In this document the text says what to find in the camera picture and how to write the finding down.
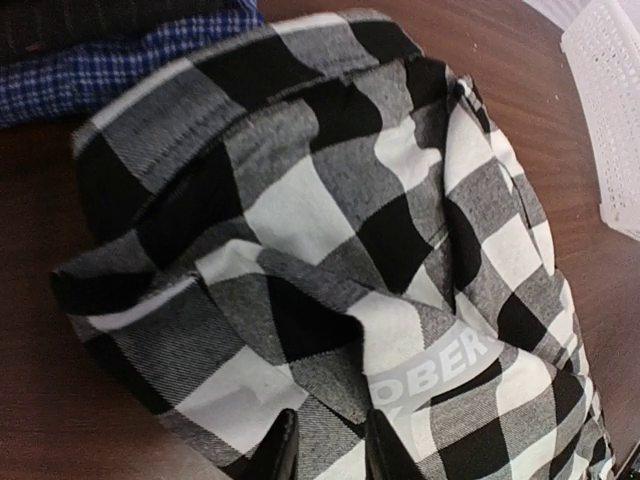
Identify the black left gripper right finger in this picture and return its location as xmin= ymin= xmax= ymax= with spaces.
xmin=367 ymin=409 xmax=425 ymax=480

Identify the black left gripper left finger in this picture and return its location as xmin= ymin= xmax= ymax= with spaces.
xmin=239 ymin=409 xmax=299 ymax=480

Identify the black white plaid shirt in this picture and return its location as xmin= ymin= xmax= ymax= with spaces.
xmin=51 ymin=10 xmax=615 ymax=479

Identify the blue white checked folded shirt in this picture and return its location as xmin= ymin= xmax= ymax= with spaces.
xmin=1 ymin=1 xmax=264 ymax=128

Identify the white plastic laundry basket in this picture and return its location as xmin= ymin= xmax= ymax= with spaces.
xmin=561 ymin=1 xmax=639 ymax=240

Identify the dark folded shirt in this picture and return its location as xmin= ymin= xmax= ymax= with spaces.
xmin=1 ymin=0 xmax=238 ymax=64

